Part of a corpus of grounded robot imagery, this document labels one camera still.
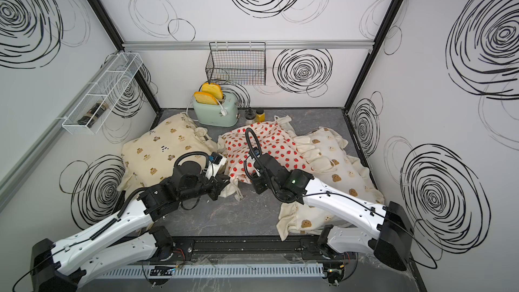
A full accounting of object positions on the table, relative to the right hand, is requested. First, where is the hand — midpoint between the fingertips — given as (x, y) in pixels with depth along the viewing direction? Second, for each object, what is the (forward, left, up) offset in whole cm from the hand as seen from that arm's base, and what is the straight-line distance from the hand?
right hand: (254, 175), depth 75 cm
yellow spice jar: (+40, 0, -9) cm, 41 cm away
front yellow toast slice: (+39, +27, +4) cm, 47 cm away
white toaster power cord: (+35, +18, -1) cm, 39 cm away
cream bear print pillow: (+15, -32, -9) cm, 36 cm away
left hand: (-3, +8, +2) cm, 9 cm away
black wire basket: (+75, +16, 0) cm, 77 cm away
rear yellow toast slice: (+45, +24, +4) cm, 51 cm away
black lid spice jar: (+37, +5, -7) cm, 38 cm away
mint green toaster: (+38, +26, -7) cm, 46 cm away
